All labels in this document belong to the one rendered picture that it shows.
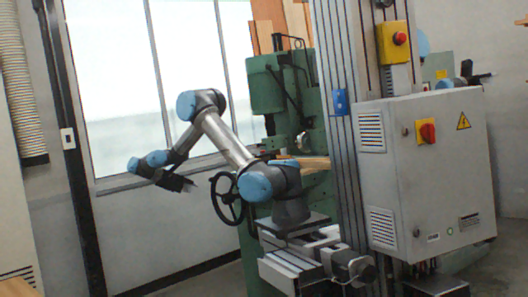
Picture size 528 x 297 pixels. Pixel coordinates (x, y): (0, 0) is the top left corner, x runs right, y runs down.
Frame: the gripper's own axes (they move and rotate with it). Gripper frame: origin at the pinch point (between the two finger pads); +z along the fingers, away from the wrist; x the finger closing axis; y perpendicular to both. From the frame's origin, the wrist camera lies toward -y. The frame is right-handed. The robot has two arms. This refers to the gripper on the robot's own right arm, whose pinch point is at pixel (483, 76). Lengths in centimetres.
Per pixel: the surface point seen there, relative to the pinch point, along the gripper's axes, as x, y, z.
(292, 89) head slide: -84, -18, -41
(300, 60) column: -78, -32, -35
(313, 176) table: -59, 28, -63
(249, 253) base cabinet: -115, 64, -71
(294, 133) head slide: -87, 5, -44
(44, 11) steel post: -196, -103, -125
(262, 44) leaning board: -197, -75, 40
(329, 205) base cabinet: -78, 47, -39
